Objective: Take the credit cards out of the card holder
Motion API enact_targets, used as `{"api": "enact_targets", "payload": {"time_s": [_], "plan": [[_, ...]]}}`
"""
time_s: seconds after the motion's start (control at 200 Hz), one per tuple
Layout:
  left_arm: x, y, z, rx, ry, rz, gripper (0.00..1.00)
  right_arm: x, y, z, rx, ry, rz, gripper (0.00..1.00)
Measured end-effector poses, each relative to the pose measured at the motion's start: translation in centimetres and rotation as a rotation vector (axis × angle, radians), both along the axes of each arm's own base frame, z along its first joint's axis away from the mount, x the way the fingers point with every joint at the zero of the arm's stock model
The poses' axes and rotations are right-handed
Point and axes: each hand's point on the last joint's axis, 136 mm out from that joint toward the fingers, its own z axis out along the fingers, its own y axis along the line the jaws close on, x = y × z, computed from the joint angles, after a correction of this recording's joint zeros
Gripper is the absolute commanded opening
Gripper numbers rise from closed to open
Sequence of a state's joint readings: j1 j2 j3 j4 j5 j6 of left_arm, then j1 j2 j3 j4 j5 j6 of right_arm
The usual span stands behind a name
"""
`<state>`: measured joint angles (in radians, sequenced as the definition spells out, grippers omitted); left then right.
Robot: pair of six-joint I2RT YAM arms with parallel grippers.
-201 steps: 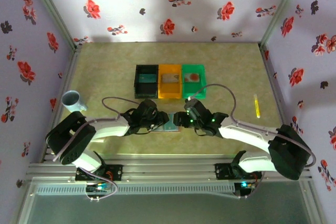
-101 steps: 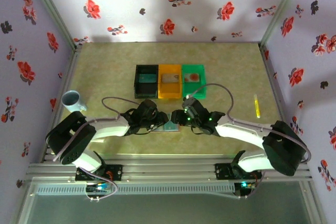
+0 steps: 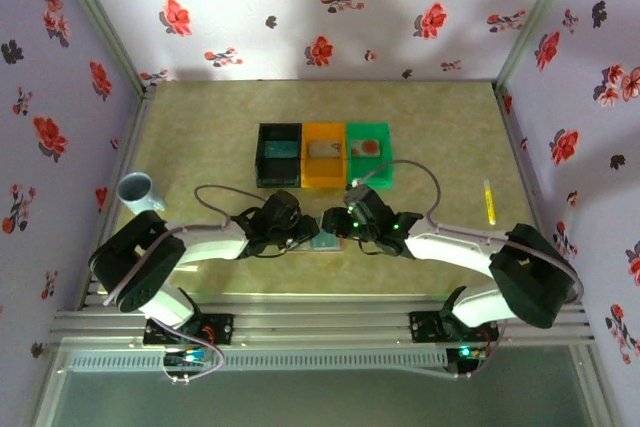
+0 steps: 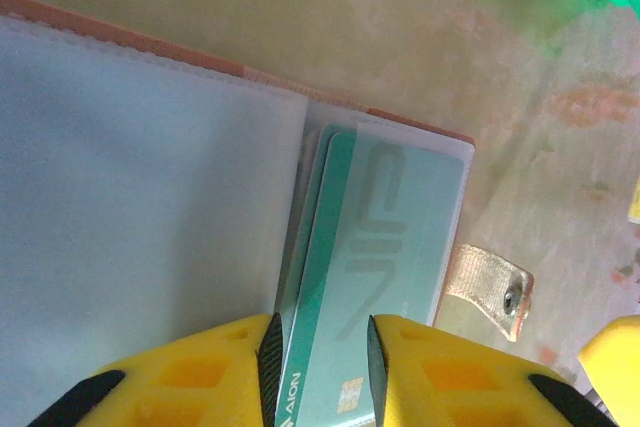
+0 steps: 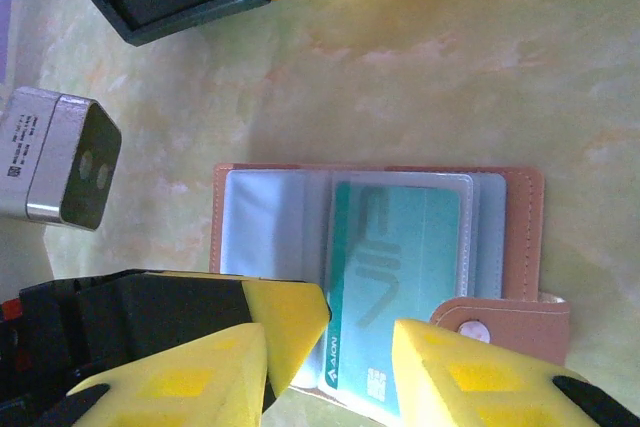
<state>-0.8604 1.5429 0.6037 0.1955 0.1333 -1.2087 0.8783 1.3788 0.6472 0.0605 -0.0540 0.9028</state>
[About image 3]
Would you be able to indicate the aluminium side rail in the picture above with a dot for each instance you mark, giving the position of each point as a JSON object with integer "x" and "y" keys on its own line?
{"x": 517, "y": 147}
{"x": 131, "y": 147}

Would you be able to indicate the white card with red circles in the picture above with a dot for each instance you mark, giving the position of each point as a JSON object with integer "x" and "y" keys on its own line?
{"x": 366, "y": 148}

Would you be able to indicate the green plastic bin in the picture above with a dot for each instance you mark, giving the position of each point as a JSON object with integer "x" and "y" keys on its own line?
{"x": 367, "y": 169}

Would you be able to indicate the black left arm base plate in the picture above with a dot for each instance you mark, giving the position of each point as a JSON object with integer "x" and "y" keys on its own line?
{"x": 222, "y": 329}

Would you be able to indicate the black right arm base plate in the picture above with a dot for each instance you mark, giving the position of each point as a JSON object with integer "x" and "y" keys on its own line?
{"x": 422, "y": 327}

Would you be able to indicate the grey beige card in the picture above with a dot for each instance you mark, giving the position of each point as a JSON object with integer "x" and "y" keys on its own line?
{"x": 324, "y": 149}

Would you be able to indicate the black plastic bin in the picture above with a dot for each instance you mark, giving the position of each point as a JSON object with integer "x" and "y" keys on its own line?
{"x": 280, "y": 174}

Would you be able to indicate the teal plastic card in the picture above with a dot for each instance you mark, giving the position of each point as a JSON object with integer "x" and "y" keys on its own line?
{"x": 282, "y": 150}
{"x": 327, "y": 241}

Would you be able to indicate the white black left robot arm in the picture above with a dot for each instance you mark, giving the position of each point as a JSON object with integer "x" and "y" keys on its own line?
{"x": 210, "y": 249}

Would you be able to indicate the yellow pen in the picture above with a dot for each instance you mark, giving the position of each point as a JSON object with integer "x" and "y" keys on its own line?
{"x": 489, "y": 202}

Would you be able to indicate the aluminium corner post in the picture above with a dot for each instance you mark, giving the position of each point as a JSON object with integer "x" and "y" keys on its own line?
{"x": 101, "y": 17}
{"x": 537, "y": 17}

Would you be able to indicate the blue grey mug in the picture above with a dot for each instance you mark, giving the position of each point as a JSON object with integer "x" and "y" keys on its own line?
{"x": 137, "y": 194}

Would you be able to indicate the yellow plastic bin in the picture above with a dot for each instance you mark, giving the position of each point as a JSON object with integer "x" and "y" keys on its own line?
{"x": 325, "y": 174}

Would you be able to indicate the circuit board with LED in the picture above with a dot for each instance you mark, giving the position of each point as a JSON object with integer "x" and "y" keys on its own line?
{"x": 465, "y": 352}
{"x": 187, "y": 358}

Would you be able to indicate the aluminium front rail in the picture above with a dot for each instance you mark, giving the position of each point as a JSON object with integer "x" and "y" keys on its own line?
{"x": 320, "y": 327}

